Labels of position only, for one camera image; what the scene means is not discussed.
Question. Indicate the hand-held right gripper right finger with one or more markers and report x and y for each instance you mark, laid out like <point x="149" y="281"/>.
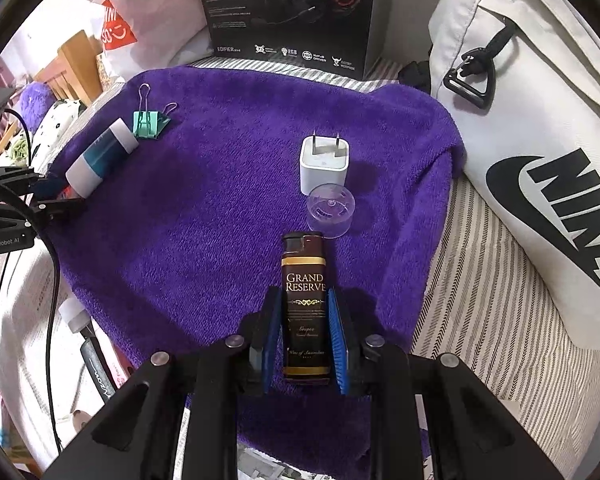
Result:
<point x="340" y="345"/>

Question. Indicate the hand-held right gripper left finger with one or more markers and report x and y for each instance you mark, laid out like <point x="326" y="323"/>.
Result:
<point x="267" y="340"/>

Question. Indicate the black rectangular stick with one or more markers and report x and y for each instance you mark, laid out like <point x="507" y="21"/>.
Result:
<point x="99" y="365"/>

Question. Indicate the grey waist bag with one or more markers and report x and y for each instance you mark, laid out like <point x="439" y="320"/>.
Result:
<point x="530" y="110"/>

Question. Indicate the wooden headboard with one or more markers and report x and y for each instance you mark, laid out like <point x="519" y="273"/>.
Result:
<point x="80" y="60"/>

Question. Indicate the teal white bottle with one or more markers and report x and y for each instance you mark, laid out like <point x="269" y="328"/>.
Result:
<point x="100" y="155"/>

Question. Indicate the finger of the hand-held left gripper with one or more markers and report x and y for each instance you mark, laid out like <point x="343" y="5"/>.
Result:
<point x="45" y="185"/>
<point x="60" y="206"/>

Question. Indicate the purple plush toy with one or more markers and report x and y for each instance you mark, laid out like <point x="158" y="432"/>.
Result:
<point x="32" y="105"/>

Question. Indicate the white spotted cloth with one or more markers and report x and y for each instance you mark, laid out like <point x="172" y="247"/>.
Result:
<point x="55" y="125"/>

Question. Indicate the clear plastic cap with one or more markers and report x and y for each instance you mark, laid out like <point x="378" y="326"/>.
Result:
<point x="330" y="210"/>

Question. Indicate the black headset box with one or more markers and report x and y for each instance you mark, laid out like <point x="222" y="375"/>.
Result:
<point x="240" y="20"/>

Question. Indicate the green binder clip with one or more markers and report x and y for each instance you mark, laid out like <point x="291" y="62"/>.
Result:
<point x="147" y="127"/>

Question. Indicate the white plastic shopping bag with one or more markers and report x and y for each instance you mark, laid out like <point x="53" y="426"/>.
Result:
<point x="145" y="10"/>

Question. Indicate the small white cap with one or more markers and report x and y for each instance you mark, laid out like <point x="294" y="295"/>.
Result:
<point x="74" y="315"/>

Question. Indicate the brown gold lighter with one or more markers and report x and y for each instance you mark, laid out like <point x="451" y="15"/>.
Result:
<point x="305" y="310"/>

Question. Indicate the white charger plug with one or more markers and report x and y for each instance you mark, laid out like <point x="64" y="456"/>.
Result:
<point x="320" y="170"/>

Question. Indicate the purple towel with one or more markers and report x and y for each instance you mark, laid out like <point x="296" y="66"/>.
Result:
<point x="205" y="235"/>

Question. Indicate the newspaper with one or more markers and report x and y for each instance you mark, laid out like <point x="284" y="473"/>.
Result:
<point x="30" y="360"/>

